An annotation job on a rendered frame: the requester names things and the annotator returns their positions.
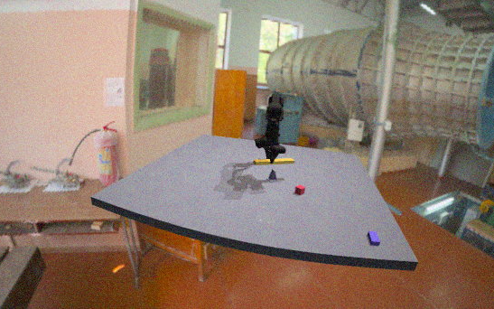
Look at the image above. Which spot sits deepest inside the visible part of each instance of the yellow bar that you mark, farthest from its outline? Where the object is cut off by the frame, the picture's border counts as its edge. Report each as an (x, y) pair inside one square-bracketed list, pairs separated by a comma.
[(276, 161)]

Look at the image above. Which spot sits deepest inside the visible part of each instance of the small purple block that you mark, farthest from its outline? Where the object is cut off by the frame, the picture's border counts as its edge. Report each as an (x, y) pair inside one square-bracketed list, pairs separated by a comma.
[(373, 238)]

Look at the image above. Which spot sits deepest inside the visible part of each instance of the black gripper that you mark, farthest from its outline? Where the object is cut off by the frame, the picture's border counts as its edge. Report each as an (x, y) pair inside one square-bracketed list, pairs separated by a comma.
[(275, 149)]

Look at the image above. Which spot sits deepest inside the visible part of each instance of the small red cube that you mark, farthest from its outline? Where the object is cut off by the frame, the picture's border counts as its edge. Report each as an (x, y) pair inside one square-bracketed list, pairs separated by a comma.
[(299, 190)]

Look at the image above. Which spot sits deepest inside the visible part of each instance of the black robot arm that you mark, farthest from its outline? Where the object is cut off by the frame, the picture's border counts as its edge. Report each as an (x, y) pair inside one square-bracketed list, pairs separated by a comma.
[(275, 111)]

